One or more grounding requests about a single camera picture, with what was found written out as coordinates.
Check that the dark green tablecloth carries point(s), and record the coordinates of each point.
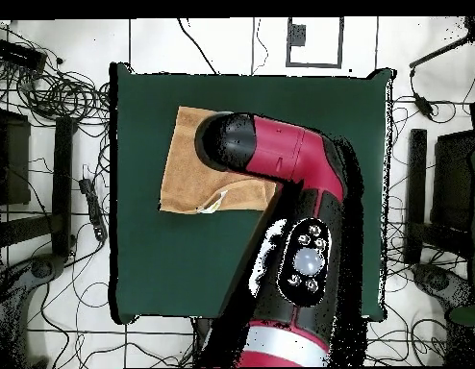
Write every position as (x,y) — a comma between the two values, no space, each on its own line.
(164,261)

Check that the black power adapter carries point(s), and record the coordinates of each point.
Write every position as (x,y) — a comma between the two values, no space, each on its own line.
(423,104)

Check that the black pole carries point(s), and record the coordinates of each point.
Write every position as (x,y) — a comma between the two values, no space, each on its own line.
(437,54)

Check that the long black power strip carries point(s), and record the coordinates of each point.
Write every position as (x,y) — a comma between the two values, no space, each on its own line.
(93,207)

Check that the yellow terry towel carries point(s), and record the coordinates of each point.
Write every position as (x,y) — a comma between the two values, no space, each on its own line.
(183,180)

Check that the grey caster foot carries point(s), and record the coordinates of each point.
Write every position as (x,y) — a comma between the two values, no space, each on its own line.
(437,280)
(41,269)

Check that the black electronics box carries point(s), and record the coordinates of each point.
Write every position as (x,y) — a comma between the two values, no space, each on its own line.
(20,55)

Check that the grey square frame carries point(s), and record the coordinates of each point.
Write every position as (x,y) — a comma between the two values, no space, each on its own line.
(288,57)

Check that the small grey box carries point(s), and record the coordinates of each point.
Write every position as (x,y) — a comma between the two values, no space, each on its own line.
(296,35)

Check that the dark rectangular panel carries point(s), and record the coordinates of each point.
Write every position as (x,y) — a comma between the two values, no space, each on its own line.
(14,161)
(453,180)

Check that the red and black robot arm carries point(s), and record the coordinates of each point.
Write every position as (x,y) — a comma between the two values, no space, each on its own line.
(287,153)

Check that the black stand bar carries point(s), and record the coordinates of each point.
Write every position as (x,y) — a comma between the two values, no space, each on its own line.
(416,192)
(62,184)

